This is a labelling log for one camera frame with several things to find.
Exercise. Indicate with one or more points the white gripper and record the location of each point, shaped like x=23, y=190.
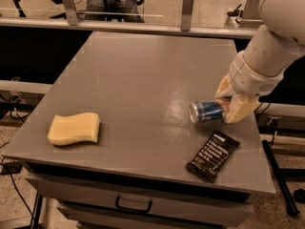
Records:
x=253, y=79

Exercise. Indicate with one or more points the silver blue redbull can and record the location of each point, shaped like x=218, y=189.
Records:
x=203, y=111

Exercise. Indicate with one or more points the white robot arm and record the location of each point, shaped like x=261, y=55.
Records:
x=257, y=70

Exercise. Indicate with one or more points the black rxbar chocolate wrapper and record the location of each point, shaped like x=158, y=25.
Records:
x=212, y=156

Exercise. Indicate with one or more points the grey top drawer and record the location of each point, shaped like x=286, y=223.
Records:
x=98, y=205

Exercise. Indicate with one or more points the grey drawer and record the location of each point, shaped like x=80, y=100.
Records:
x=98, y=205
x=96, y=218

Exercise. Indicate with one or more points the black pole on floor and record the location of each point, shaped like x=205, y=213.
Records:
x=290, y=203

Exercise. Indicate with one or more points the seated person in jeans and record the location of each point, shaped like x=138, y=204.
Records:
x=113, y=9

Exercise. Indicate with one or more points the yellow sponge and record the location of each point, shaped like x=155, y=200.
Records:
x=66, y=130

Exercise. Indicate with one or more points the grey lower drawer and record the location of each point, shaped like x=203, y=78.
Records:
x=96, y=218

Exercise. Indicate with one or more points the black drawer handle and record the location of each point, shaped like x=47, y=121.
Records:
x=133, y=205

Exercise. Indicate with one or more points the grey metal rail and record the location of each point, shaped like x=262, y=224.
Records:
x=207, y=18

